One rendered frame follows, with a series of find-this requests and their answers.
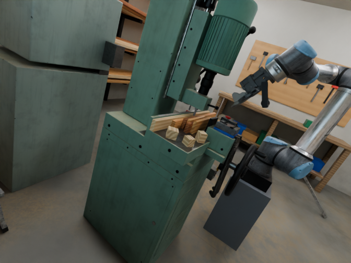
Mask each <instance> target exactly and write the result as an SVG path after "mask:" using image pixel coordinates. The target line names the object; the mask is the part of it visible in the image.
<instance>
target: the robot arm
mask: <svg viewBox="0 0 351 263"><path fill-rule="evenodd" d="M316 56H317V53H316V51H315V50H314V49H313V47H312V46H311V45H310V44H309V43H308V42H307V41H305V40H299V41H298V42H296V43H294V44H293V45H292V46H291V47H290V48H288V49H287V50H286V51H285V52H283V53H282V54H281V55H279V54H272V55H270V56H269V58H268V59H267V61H266V63H265V69H264V68H263V67H260V68H259V70H258V71H256V72H255V73H254V74H250V75H249V76H248V77H246V78H245V79H244V80H243V81H241V82H240V85H241V87H242V89H243V90H245V91H246V92H242V93H237V92H234V93H233V94H232V97H233V100H234V102H235V103H234V104H233V105H232V106H231V107H237V106H239V105H240V104H241V103H243V102H245V101H246V100H248V99H250V98H251V97H253V96H255V95H256V94H258V93H259V92H260V91H262V101H261V106H262V108H267V107H268V106H269V104H270V101H269V99H268V82H267V81H269V80H270V82H271V83H274V82H275V81H276V82H280V81H281V80H283V79H284V78H286V77H287V78H290V79H293V80H296V82H297V83H298V84H300V85H309V84H311V83H313V82H314V81H316V80H318V81H319V82H321V83H326V84H330V85H334V86H338V89H337V91H336V92H335V93H334V94H333V96H332V97H331V98H330V100H329V101H328V103H327V104H326V105H325V107H324V108H323V109H322V111H321V112H320V113H319V115H318V116H317V117H316V118H315V120H314V121H313V122H312V124H311V125H310V126H309V128H308V129H307V130H306V132H305V133H304V134H303V136H302V137H301V138H300V139H299V141H298V142H297V143H296V145H294V146H290V147H289V148H287V145H288V144H287V143H285V142H283V141H281V140H279V139H277V138H274V137H271V136H267V137H266V138H265V139H264V140H263V142H262V143H261V145H260V147H259V148H258V151H260V152H262V153H264V154H266V155H267V156H266V158H265V159H263V158H261V157H259V156H258V155H256V154H255V155H254V156H253V157H252V159H251V161H250V162H249V164H248V167H249V168H250V169H251V170H253V171H254V172H255V173H257V174H259V175H261V176H264V177H270V176H271V175H272V169H273V166H274V165H275V166H276V167H278V168H279V169H280V170H282V171H283V172H285V173H286V174H287V175H288V176H290V177H292V178H294V179H296V180H299V179H301V178H303V177H305V176H306V175H307V174H308V173H309V172H310V171H311V170H312V169H313V166H314V164H313V163H312V161H313V154H314V152H315V151H316V150H317V149H318V147H319V146H320V145H321V143H323V141H324V140H325V138H326V137H327V136H328V135H329V133H330V132H331V131H332V130H333V128H334V127H335V126H336V125H337V123H338V122H339V121H340V120H341V118H342V117H343V116H344V115H345V113H346V112H347V111H348V110H349V108H350V107H351V68H348V67H344V66H338V65H334V64H325V65H321V64H317V63H315V61H314V58H315V57H316ZM264 77H265V79H263V78H264Z"/></svg>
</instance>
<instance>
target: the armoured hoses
mask: <svg viewBox="0 0 351 263"><path fill-rule="evenodd" d="M241 138H242V135H240V134H238V135H236V136H235V141H234V143H233V146H232V148H231V150H230V152H229V154H228V156H227V158H226V160H225V162H224V164H223V167H222V170H221V172H220V174H219V177H218V179H217V182H216V184H215V186H213V187H212V190H209V194H210V196H211V197H212V198H215V197H216V195H217V193H219V191H220V188H221V186H222V183H223V181H224V179H225V177H226V174H227V171H228V169H229V167H228V165H229V163H230V162H232V160H233V157H234V155H235V153H236V150H237V148H238V145H239V142H240V141H241Z"/></svg>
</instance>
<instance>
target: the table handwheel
mask: <svg viewBox="0 0 351 263"><path fill-rule="evenodd" d="M256 149H257V146H256V145H251V146H250V148H249V149H248V150H247V152H246V153H245V155H244V157H243V158H242V160H241V162H240V163H238V164H236V163H234V162H230V163H229V165H228V167H229V168H231V169H232V170H234V174H233V176H232V177H231V179H230V181H229V183H228V185H227V187H226V189H225V192H224V193H225V196H230V194H231V193H232V191H233V190H234V188H235V186H236V185H237V183H238V181H239V179H240V178H241V177H244V175H245V173H246V171H247V170H248V167H247V166H248V164H249V162H250V161H251V159H252V157H253V155H254V152H255V150H256Z"/></svg>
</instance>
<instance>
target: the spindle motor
mask: <svg viewBox="0 0 351 263"><path fill-rule="evenodd" d="M257 10H258V5H257V3H256V2H255V1H254V0H218V3H217V6H216V9H215V11H214V14H213V17H212V20H211V22H210V25H209V27H208V31H207V33H206V36H205V39H204V42H203V44H202V47H201V50H200V53H199V55H198V59H197V61H196V65H198V66H199V67H202V68H205V69H208V70H210V71H213V72H215V73H218V74H221V75H224V76H229V75H230V73H231V70H232V68H233V66H234V63H235V61H236V59H237V57H238V54H239V52H240V50H241V47H242V45H243V43H244V40H245V38H246V36H247V34H248V31H249V29H250V27H251V25H252V22H253V20H254V17H255V15H256V13H257Z"/></svg>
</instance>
